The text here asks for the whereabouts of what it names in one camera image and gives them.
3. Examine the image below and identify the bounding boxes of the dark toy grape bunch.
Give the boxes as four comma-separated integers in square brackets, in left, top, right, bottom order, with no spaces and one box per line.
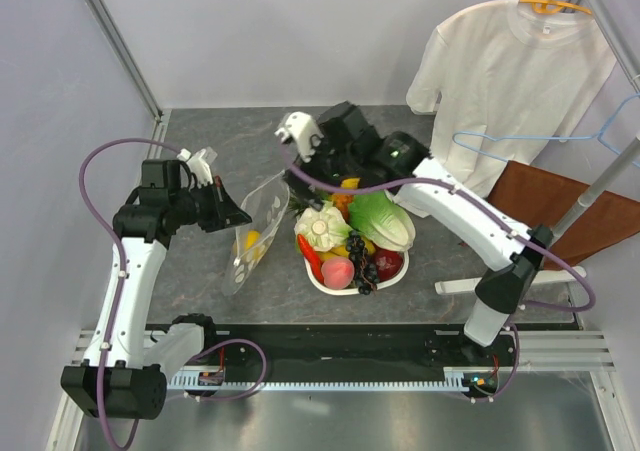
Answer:
[345,231,379,295]

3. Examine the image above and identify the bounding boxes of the brown cloth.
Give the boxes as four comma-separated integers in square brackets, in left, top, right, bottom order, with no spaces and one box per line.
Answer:
[488,161,639,266]

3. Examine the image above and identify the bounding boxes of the aluminium frame rail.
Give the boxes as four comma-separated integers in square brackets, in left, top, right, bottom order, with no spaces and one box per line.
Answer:
[85,0,164,122]

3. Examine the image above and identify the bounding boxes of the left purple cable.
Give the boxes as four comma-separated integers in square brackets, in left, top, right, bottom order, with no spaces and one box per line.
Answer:
[79,138,269,451]

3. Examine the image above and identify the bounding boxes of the dark red toy pomegranate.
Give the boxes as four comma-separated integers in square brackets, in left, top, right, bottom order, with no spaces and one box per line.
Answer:
[373,249,404,282]

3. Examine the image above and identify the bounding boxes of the white slotted cable duct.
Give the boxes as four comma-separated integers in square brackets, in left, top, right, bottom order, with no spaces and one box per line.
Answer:
[167,367,469,393]

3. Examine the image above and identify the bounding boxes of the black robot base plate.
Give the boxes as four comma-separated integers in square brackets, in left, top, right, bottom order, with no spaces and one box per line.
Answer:
[182,324,520,398]

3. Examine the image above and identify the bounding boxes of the white green toy cabbage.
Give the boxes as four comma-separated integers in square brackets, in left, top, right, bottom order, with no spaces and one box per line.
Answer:
[294,202,352,252]

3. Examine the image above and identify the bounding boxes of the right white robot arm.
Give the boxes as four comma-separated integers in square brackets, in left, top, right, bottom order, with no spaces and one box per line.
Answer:
[275,101,551,365]

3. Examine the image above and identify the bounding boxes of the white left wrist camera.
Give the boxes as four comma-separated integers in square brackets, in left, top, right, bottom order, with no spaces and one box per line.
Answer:
[177,147,218,187]

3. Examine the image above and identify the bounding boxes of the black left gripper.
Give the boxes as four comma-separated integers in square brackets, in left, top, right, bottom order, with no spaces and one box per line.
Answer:
[170,176,251,233]

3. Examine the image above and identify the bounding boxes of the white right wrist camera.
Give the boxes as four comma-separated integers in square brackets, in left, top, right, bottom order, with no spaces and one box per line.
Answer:
[275,111,322,163]

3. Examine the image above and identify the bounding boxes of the yellow toy lemon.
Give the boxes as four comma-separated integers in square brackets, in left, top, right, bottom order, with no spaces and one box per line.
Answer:
[232,230,273,268]

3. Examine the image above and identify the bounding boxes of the yellow toy banana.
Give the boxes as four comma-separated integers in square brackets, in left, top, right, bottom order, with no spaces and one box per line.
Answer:
[317,238,376,262]

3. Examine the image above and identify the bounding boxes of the purple cable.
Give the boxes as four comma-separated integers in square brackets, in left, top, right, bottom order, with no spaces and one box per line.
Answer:
[278,142,597,405]
[79,138,269,451]

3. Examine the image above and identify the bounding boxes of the grey clothes rack stand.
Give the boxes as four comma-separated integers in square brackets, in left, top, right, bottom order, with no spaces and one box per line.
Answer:
[434,0,640,295]

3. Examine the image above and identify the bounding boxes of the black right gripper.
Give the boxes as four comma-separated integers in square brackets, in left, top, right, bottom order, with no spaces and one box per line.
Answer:
[283,124,359,211]

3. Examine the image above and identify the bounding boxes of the red toy chili pepper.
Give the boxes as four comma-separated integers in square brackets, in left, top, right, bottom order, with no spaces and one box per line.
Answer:
[296,234,322,273]

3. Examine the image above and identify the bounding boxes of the white perforated plastic basket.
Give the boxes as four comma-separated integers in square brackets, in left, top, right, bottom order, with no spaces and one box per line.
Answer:
[301,248,411,297]

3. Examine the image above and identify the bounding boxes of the green toy lettuce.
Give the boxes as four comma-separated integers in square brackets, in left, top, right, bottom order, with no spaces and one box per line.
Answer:
[348,191,416,252]

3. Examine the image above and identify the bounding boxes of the blue clothes hanger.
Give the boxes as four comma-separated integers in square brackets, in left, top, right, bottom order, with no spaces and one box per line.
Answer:
[452,93,639,163]

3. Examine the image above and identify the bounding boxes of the white t-shirt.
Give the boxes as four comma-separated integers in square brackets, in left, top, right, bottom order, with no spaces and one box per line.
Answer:
[406,0,616,197]

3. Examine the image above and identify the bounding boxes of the orange clothes hanger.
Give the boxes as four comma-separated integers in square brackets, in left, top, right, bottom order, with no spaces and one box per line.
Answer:
[519,0,592,15]

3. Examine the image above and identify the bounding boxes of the clear dotted zip top bag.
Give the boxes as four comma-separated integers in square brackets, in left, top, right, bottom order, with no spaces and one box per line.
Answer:
[221,171,290,296]

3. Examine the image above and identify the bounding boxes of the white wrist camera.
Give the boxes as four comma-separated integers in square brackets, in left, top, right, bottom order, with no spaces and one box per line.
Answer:
[275,111,322,163]
[177,147,218,187]

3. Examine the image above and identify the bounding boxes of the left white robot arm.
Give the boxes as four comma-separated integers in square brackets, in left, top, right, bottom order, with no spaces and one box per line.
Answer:
[61,151,252,420]

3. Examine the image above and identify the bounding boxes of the pink toy peach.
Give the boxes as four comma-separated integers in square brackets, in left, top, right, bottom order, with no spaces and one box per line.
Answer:
[321,256,355,290]

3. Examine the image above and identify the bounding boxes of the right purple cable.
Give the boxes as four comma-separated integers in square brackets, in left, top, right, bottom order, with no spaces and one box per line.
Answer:
[278,142,597,405]

